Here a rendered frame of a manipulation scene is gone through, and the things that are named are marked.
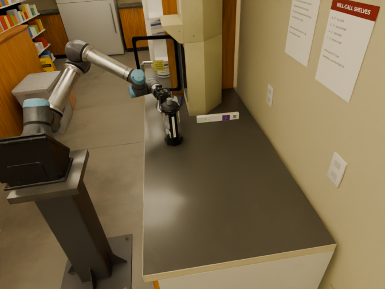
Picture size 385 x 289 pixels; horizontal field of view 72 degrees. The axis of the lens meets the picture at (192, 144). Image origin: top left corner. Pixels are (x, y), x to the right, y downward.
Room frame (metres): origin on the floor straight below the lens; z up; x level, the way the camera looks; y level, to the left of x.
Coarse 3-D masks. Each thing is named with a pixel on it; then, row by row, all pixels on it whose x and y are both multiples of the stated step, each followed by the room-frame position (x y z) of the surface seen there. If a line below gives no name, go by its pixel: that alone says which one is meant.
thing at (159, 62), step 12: (144, 48) 1.85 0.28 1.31; (156, 48) 1.85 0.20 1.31; (168, 48) 1.84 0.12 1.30; (144, 60) 1.85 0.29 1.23; (156, 60) 1.85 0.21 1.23; (168, 60) 1.84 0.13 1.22; (144, 72) 1.85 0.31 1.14; (156, 72) 1.85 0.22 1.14; (168, 72) 1.84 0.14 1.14; (168, 84) 1.84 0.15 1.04
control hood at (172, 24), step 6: (162, 18) 1.73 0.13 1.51; (168, 18) 1.72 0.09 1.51; (174, 18) 1.71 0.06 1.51; (162, 24) 1.57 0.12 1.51; (168, 24) 1.56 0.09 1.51; (174, 24) 1.55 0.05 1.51; (180, 24) 1.54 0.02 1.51; (168, 30) 1.53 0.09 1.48; (174, 30) 1.53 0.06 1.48; (180, 30) 1.53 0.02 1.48; (174, 36) 1.53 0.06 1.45; (180, 36) 1.53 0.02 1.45; (180, 42) 1.53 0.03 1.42
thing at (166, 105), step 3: (168, 99) 1.24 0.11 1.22; (171, 99) 1.24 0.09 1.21; (165, 102) 1.27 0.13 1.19; (168, 102) 1.23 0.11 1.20; (171, 102) 1.24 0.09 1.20; (174, 102) 1.26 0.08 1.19; (162, 105) 1.24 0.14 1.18; (165, 105) 1.23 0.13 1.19; (168, 105) 1.23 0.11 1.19; (171, 105) 1.23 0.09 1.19; (174, 105) 1.23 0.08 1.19; (177, 105) 1.24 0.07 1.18; (162, 108) 1.22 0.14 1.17; (165, 108) 1.21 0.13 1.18; (168, 108) 1.21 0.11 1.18; (171, 108) 1.21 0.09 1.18; (174, 108) 1.21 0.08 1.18
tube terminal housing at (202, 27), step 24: (192, 0) 1.54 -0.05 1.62; (216, 0) 1.65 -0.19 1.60; (192, 24) 1.54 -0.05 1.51; (216, 24) 1.65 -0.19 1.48; (192, 48) 1.54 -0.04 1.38; (216, 48) 1.65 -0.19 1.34; (192, 72) 1.54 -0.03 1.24; (216, 72) 1.65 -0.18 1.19; (192, 96) 1.54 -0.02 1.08; (216, 96) 1.64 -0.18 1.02
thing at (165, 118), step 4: (160, 108) 1.23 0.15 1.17; (176, 108) 1.22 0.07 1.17; (164, 112) 1.20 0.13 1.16; (176, 112) 1.22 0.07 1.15; (164, 116) 1.22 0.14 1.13; (176, 116) 1.22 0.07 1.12; (164, 120) 1.22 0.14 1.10; (168, 120) 1.20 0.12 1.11; (164, 124) 1.22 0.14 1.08; (168, 124) 1.21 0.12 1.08; (164, 128) 1.23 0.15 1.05; (168, 128) 1.21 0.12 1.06; (164, 132) 1.24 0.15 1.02; (168, 132) 1.21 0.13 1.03; (180, 132) 1.24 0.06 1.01; (168, 136) 1.21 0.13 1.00; (180, 136) 1.24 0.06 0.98; (168, 140) 1.21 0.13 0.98; (172, 140) 1.21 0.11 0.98
